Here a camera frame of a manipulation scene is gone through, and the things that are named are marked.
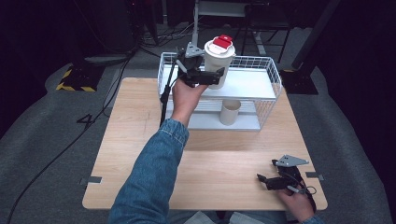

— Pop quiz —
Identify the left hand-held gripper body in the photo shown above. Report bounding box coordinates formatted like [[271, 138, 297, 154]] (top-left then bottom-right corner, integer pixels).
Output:
[[175, 41, 219, 89]]

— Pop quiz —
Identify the yellow black striped stand base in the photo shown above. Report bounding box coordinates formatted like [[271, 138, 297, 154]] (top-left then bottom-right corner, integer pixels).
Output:
[[55, 63, 106, 93]]

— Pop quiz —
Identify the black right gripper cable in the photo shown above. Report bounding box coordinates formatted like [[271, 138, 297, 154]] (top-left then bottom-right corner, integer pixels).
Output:
[[288, 172, 318, 213]]

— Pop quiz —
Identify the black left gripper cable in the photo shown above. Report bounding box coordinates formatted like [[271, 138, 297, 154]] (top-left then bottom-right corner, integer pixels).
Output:
[[159, 59, 182, 128]]

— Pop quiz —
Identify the open white cup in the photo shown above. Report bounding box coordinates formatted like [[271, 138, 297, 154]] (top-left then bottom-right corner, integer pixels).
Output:
[[219, 99, 243, 127]]

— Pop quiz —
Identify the person's right hand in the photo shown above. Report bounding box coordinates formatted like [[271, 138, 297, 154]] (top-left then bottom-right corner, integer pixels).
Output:
[[277, 186, 316, 223]]

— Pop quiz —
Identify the black floor cable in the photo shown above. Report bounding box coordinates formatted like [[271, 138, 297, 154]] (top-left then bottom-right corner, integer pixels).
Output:
[[6, 52, 134, 224]]

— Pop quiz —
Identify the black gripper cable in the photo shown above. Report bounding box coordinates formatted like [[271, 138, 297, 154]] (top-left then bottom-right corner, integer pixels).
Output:
[[159, 59, 182, 128], [288, 172, 318, 213]]

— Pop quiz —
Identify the black stand with base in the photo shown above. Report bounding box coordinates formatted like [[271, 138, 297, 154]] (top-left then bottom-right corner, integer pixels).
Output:
[[279, 0, 343, 96]]

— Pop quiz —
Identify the grey table bracket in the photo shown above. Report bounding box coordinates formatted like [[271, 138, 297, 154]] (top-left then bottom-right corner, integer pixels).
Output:
[[304, 171, 325, 182], [79, 175, 104, 186]]

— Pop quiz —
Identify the person's left hand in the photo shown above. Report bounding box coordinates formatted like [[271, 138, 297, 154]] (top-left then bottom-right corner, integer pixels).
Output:
[[170, 77, 209, 127]]

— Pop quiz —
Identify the grey metal stand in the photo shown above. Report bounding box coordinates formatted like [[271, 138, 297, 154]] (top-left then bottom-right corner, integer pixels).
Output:
[[190, 0, 251, 48]]

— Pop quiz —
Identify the white cup with red lid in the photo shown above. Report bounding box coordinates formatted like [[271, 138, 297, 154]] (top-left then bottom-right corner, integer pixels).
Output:
[[204, 35, 237, 91]]

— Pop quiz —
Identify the white wire rack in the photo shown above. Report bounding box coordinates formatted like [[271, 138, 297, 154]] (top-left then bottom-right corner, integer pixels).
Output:
[[157, 51, 284, 133]]

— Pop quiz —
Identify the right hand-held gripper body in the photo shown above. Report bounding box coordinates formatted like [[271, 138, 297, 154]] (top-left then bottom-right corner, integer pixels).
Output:
[[265, 154, 310, 191]]

